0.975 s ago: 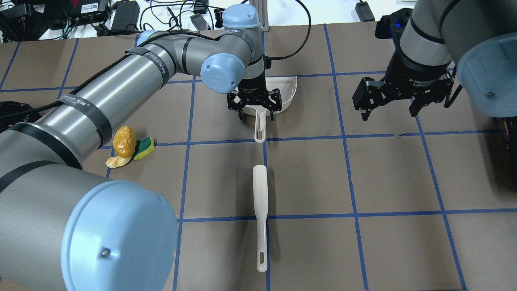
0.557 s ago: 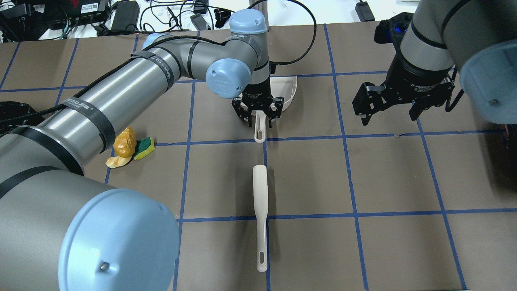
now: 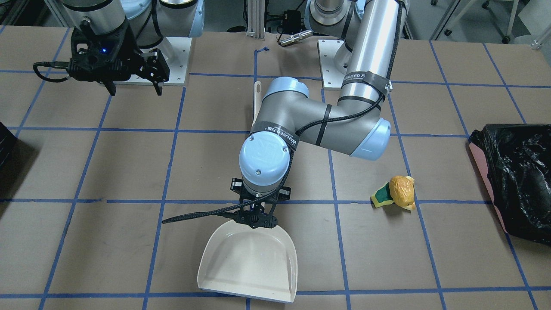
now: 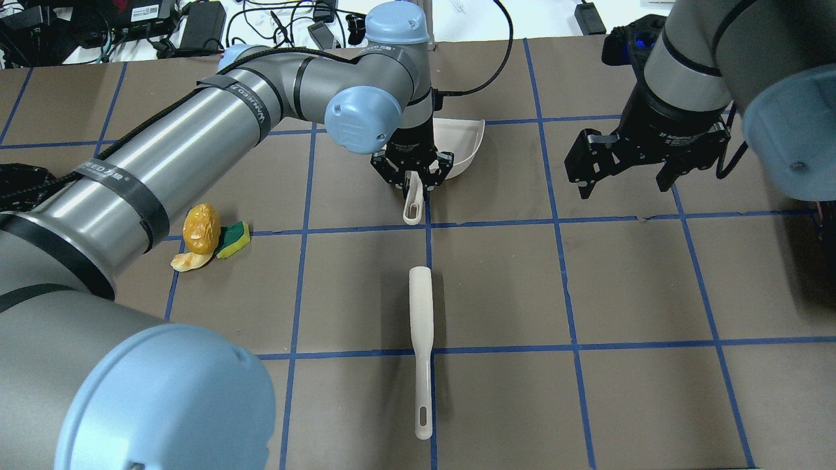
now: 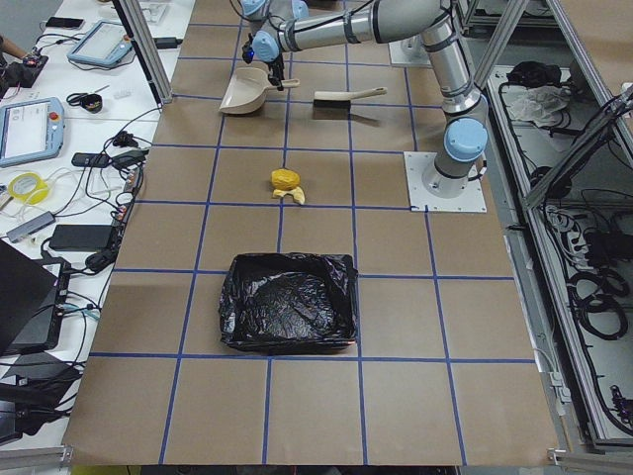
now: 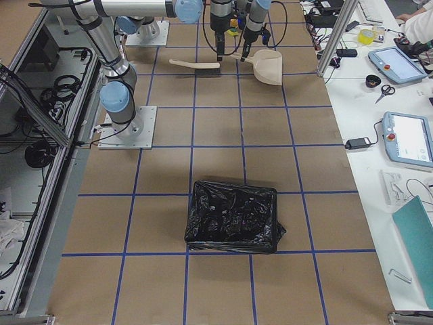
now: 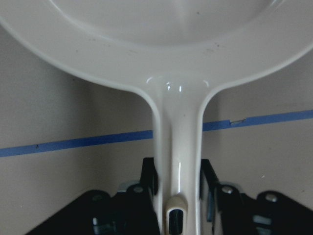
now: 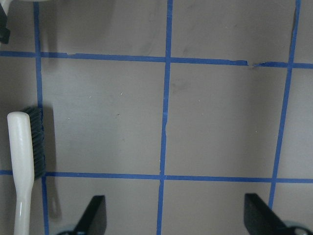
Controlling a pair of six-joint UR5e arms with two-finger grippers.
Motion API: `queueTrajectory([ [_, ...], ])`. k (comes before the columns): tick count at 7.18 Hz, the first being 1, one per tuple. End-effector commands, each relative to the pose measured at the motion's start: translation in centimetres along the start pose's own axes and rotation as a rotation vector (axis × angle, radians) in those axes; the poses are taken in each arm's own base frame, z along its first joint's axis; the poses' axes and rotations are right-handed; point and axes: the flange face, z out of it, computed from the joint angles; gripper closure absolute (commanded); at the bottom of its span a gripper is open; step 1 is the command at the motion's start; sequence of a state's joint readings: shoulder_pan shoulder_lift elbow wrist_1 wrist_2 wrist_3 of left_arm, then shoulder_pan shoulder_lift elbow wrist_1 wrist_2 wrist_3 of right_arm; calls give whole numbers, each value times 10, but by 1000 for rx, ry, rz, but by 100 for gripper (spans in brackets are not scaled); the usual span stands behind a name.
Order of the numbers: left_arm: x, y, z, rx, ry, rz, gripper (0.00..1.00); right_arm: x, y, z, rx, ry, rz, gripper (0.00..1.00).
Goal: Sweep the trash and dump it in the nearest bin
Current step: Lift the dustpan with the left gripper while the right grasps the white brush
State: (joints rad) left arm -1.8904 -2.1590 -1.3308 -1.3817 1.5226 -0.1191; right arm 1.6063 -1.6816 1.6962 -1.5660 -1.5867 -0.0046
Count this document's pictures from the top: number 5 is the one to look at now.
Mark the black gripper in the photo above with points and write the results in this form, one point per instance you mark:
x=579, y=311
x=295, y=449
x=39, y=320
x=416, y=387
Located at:
x=272, y=60

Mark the beige plastic dustpan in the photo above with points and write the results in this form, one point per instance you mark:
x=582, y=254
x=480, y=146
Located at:
x=246, y=91

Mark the white hand brush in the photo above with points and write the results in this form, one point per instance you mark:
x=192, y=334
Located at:
x=343, y=99

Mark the yellow paper ball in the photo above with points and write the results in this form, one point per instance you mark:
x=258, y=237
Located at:
x=285, y=179

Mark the pale yellow peel scrap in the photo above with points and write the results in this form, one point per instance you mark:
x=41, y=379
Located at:
x=297, y=194

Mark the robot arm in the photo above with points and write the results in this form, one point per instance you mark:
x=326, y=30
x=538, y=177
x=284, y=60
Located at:
x=284, y=10
x=277, y=27

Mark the left bin black liner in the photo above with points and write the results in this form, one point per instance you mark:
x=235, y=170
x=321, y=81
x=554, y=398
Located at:
x=289, y=302

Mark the teach pendant far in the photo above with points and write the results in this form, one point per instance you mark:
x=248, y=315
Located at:
x=105, y=45

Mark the teach pendant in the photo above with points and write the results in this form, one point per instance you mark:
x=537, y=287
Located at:
x=31, y=131
x=105, y=45

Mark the black bowl on desk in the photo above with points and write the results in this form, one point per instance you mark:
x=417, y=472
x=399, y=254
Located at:
x=92, y=103

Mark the black smartphone on desk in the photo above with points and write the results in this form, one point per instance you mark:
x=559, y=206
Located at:
x=64, y=23

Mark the black power brick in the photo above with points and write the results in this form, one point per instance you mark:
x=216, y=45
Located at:
x=81, y=237

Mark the teach pendant near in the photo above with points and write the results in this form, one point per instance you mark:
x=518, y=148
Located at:
x=31, y=131

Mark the yellow tape roll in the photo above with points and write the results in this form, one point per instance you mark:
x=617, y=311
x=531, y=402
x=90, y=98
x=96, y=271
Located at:
x=29, y=188

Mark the white crumpled cloth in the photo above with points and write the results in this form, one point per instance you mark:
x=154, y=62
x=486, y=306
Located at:
x=542, y=106

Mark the black laptop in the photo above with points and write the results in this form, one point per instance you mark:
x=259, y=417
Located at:
x=33, y=292

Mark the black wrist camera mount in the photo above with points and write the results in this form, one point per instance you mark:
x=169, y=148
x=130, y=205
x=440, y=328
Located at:
x=247, y=50

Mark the aluminium frame post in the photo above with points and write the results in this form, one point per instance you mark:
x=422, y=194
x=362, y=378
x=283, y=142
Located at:
x=137, y=29

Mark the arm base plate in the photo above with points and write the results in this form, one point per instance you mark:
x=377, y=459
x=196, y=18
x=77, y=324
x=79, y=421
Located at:
x=429, y=191

